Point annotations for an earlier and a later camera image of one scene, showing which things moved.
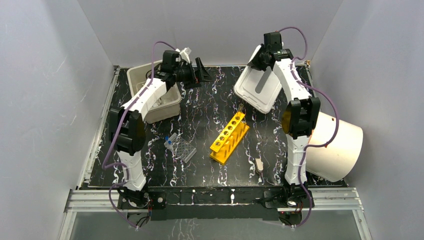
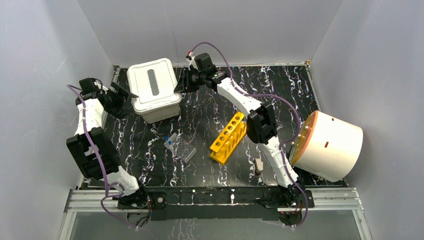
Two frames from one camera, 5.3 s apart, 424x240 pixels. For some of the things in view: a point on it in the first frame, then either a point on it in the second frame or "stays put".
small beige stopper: x=259 y=165 stays put
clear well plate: x=180 y=148 stays put
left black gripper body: x=193 y=73 to x=118 y=100
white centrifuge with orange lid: x=337 y=160 stays put
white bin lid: x=258 y=88 to x=153 y=82
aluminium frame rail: x=333 y=200 stays put
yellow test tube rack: x=229 y=139 stays put
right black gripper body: x=258 y=61 to x=192 y=79
